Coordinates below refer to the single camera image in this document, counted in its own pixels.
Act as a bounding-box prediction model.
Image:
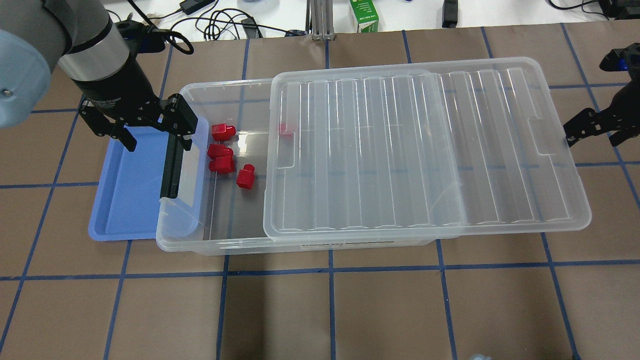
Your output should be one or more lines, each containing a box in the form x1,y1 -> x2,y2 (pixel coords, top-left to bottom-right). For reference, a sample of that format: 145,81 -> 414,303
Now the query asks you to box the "red block from tray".
236,163 -> 256,190

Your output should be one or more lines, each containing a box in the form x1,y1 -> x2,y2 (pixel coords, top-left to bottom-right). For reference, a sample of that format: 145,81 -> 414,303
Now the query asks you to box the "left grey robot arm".
0,0 -> 198,152

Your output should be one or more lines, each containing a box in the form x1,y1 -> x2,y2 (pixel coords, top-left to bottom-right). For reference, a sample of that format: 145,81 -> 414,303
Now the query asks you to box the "aluminium frame post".
306,0 -> 335,41

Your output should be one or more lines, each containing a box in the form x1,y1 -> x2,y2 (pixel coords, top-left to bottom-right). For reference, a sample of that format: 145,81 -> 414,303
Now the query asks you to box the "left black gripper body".
78,93 -> 198,139

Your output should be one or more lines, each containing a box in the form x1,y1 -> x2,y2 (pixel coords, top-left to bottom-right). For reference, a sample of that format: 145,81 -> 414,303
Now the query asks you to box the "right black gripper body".
563,92 -> 640,146

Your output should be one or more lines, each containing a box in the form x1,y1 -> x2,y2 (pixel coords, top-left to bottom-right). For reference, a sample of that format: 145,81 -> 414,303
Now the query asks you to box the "black device on table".
441,0 -> 458,28

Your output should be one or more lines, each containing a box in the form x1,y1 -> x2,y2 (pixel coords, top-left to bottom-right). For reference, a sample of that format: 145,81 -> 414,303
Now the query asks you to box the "green white carton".
348,0 -> 380,34

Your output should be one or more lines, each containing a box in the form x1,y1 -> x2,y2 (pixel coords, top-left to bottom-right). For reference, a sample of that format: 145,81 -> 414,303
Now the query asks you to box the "blue plastic tray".
88,120 -> 210,242

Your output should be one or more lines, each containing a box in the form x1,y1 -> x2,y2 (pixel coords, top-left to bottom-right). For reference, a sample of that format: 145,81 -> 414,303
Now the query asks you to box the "black cable bundle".
165,7 -> 308,45

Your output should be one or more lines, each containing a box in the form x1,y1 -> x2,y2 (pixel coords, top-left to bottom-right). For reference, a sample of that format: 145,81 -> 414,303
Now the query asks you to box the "clear plastic storage box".
156,73 -> 466,256

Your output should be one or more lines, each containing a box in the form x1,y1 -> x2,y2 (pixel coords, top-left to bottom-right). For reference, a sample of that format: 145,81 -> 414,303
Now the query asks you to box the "red block in box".
278,123 -> 295,140
210,123 -> 237,142
206,143 -> 236,174

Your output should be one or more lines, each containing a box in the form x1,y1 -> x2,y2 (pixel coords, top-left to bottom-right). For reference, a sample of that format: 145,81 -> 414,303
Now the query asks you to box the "clear plastic box lid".
262,57 -> 592,245

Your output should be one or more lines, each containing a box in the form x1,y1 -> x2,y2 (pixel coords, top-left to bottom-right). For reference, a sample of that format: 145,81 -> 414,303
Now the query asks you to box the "black power adapter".
179,0 -> 217,15

